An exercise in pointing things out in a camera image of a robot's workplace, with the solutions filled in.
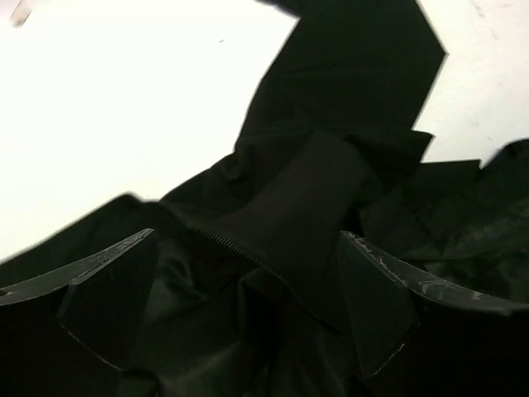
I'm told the black jacket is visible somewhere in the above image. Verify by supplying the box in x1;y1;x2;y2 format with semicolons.
9;1;528;396

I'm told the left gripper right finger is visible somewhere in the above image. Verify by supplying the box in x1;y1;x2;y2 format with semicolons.
337;232;528;396

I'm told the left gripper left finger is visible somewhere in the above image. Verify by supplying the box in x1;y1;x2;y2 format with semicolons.
1;229;158;396

